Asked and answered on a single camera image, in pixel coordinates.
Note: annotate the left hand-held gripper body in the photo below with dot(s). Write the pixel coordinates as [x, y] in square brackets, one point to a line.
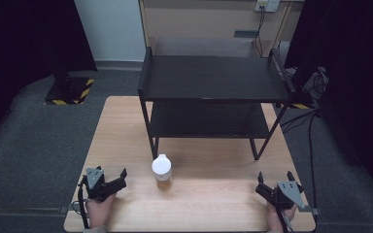
[101, 188]

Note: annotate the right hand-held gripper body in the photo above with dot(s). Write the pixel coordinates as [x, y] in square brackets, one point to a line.
[281, 194]

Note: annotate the person's left hand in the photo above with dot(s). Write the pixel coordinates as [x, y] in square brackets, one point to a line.
[99, 209]

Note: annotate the person's right hand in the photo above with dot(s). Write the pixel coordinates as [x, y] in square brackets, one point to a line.
[278, 217]

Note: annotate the clear bottle with white lid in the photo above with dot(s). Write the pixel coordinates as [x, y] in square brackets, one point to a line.
[162, 171]

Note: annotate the black stand with striped base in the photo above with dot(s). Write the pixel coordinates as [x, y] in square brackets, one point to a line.
[69, 89]

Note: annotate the black two-tier shelf rack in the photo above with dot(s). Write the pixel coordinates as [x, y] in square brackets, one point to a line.
[213, 79]

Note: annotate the black curtain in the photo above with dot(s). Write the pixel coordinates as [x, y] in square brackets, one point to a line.
[22, 48]
[353, 81]

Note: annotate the light wooden cabinet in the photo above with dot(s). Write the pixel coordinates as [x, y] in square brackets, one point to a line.
[204, 22]

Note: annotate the metal table bracket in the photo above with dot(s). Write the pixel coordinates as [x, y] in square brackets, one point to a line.
[64, 209]

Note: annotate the white wall power outlet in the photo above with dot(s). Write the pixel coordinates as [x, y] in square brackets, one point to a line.
[267, 5]

